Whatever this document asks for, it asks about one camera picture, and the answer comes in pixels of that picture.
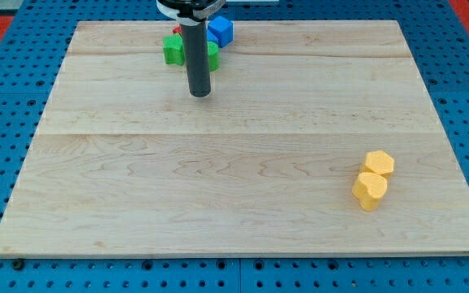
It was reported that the green rounded block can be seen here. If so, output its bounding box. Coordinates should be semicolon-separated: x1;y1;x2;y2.
207;42;221;72

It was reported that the light wooden board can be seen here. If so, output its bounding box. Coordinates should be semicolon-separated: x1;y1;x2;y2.
0;20;469;259

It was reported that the green star block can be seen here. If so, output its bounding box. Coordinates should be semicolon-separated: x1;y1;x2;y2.
163;33;185;66

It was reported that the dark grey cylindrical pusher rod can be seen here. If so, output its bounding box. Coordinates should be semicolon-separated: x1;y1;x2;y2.
181;21;211;98

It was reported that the blue cube block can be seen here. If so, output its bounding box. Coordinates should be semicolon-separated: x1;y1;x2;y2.
207;16;235;48

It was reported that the red block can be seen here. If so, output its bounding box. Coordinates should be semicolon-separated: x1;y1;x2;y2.
173;26;182;35

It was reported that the yellow heart block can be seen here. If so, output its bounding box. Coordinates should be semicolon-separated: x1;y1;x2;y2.
352;172;388;212

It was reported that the black white robot end flange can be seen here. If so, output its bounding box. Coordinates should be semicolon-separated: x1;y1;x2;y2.
156;0;226;26

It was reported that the yellow hexagon block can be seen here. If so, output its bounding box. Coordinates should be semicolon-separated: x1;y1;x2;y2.
359;150;395;179

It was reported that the blue perforated metal base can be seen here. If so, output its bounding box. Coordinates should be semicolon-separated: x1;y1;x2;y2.
0;0;469;292

